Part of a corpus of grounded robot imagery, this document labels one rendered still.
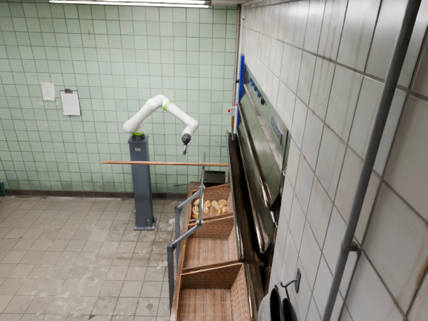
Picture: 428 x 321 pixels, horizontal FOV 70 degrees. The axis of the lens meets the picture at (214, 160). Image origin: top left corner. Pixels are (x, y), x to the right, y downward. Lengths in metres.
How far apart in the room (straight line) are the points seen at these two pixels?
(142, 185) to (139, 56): 1.55
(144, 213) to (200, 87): 1.72
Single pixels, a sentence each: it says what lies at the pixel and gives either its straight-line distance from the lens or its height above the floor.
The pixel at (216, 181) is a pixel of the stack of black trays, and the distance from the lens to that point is 3.46.
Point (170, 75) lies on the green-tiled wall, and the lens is 3.93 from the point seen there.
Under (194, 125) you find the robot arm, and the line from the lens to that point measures 3.16.
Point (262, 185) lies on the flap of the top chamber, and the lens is 1.55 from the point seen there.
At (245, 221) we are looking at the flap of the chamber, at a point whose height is 1.41.
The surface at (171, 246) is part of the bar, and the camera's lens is 2.34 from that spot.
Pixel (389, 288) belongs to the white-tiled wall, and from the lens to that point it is 0.62.
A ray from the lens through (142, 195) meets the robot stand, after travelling 3.80.
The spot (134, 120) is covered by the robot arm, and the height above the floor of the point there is 1.49.
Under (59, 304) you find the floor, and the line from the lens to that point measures 3.47.
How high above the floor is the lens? 2.50
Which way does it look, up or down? 26 degrees down
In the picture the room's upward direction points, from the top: 2 degrees clockwise
